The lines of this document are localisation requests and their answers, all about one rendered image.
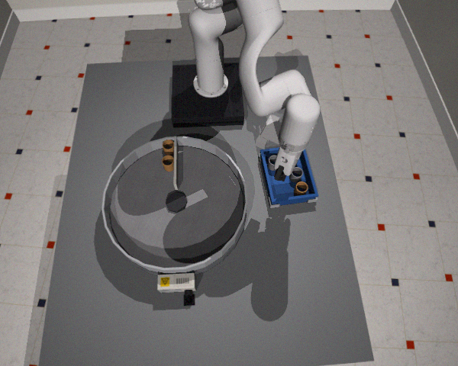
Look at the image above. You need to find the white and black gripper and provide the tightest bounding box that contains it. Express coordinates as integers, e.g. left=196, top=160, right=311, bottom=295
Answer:
left=274, top=144, right=301, bottom=181

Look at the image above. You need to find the bronze bushing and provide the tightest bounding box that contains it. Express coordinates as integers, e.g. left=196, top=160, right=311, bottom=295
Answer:
left=163, top=140, right=174, bottom=156
left=294, top=181, right=308, bottom=196
left=162, top=156, right=174, bottom=172

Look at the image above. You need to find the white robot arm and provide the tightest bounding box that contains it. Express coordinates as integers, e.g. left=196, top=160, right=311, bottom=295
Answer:
left=188, top=0, right=321, bottom=153

